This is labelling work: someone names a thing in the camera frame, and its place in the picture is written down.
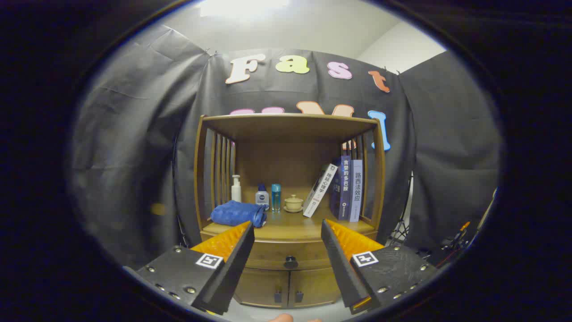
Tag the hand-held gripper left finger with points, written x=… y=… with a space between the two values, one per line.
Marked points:
x=232 y=273

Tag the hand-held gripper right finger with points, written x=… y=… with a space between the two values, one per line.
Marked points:
x=342 y=268

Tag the wooden drawer with black knob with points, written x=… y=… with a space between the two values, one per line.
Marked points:
x=277 y=255

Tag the wooden cabinet door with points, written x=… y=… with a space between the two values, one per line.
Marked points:
x=313 y=286
x=261 y=286

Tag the wooden countertop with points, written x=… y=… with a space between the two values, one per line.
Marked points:
x=290 y=226

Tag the wooden cabinet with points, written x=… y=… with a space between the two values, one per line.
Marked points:
x=286 y=132

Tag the folded blue towel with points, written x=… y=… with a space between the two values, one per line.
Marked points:
x=234 y=213

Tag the black tripod stand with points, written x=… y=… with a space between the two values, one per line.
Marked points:
x=402 y=230

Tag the pale lavender book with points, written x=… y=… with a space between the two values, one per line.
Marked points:
x=356 y=192

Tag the beige lidded teacup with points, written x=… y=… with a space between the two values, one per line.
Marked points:
x=293 y=204

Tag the dark blue book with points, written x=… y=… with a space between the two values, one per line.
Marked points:
x=345 y=188

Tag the white pump bottle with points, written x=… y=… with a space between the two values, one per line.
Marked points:
x=236 y=192

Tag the white bottle with blue cap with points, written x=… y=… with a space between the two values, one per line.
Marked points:
x=262 y=197

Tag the white book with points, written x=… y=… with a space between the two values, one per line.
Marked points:
x=319 y=190

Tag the clear blue bottle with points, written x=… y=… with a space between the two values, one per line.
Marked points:
x=276 y=197

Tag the beige bag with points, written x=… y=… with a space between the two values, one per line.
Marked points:
x=488 y=210

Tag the black backdrop cloth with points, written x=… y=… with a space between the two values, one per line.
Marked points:
x=134 y=134

